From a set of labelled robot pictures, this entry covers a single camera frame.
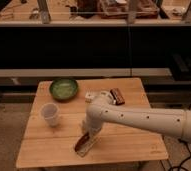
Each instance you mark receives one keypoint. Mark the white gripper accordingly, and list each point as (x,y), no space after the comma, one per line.
(91,125)

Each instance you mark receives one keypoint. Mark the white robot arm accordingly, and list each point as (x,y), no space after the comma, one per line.
(171,122)

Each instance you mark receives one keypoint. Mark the small white box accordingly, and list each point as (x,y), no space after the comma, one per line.
(90,96)

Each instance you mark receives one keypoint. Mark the brown chocolate bar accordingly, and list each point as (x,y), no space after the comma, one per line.
(117,95)

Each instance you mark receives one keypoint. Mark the green bowl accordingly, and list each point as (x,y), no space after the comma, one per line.
(63,89)

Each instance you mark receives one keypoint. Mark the clear plastic cup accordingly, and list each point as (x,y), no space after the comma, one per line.
(49,112)

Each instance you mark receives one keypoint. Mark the wooden background shelf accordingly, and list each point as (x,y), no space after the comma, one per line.
(95,13)

